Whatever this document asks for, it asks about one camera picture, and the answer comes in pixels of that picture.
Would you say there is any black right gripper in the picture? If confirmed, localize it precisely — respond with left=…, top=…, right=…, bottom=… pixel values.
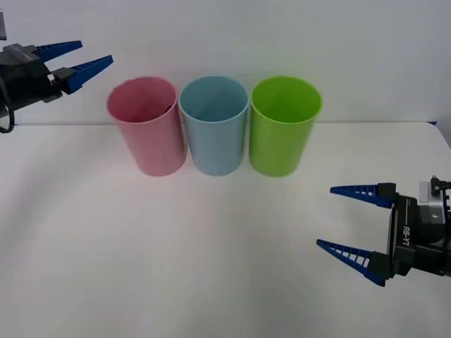
left=316, top=182, right=451, bottom=287

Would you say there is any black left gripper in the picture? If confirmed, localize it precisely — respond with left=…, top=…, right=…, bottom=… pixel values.
left=0, top=40, right=114, bottom=112

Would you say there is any pink plastic waste bin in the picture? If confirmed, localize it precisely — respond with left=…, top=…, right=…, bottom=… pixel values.
left=106, top=75, right=187, bottom=177

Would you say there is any green plastic waste bin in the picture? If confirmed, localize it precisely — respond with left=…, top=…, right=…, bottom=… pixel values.
left=248, top=75, right=323, bottom=177

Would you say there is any pale blue plastic waste bin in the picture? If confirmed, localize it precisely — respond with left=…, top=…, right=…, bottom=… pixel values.
left=178, top=75, right=251, bottom=177

